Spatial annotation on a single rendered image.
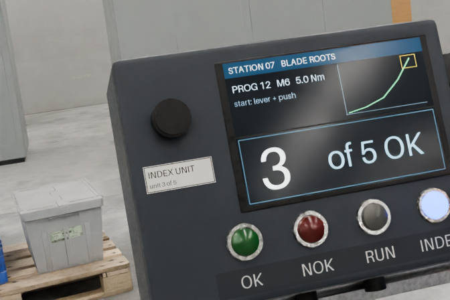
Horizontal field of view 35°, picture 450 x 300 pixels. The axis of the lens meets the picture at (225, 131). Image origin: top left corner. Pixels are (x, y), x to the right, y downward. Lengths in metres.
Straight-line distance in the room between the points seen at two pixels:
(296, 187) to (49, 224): 3.14
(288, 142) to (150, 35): 5.90
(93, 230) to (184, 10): 3.20
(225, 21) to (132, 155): 6.04
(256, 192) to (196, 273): 0.07
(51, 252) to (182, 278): 3.18
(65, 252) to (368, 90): 3.20
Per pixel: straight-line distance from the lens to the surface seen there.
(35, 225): 3.63
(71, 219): 3.65
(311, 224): 0.53
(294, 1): 6.73
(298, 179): 0.53
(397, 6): 9.32
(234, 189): 0.52
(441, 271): 0.66
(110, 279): 3.64
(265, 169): 0.53
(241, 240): 0.51
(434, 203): 0.57
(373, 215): 0.55
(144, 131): 0.52
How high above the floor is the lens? 1.28
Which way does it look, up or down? 9 degrees down
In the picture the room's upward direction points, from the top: 7 degrees counter-clockwise
